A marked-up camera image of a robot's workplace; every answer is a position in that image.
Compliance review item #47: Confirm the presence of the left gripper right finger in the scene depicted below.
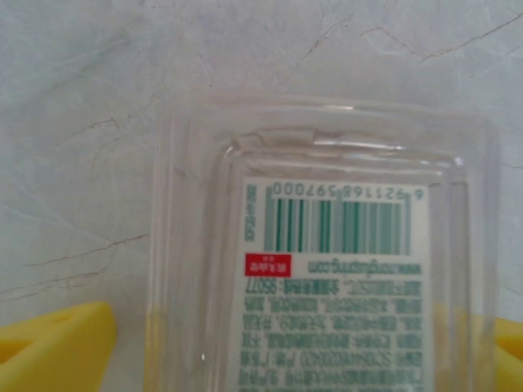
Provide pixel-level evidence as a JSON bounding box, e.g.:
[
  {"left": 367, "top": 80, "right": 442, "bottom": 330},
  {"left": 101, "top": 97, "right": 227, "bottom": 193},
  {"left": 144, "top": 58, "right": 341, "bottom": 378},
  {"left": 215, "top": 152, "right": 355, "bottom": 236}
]
[{"left": 495, "top": 317, "right": 523, "bottom": 392}]

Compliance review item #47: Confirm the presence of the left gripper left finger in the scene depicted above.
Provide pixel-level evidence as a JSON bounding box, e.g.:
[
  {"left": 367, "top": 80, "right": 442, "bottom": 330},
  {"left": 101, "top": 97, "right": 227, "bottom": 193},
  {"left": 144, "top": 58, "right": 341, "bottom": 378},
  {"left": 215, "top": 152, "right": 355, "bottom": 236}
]
[{"left": 0, "top": 301, "right": 118, "bottom": 392}]

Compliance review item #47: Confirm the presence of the clear square bottle green label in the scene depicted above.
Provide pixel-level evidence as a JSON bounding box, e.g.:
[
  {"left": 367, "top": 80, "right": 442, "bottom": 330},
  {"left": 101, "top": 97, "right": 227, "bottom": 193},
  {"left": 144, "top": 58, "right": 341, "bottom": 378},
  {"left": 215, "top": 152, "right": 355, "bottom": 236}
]
[{"left": 146, "top": 96, "right": 502, "bottom": 392}]

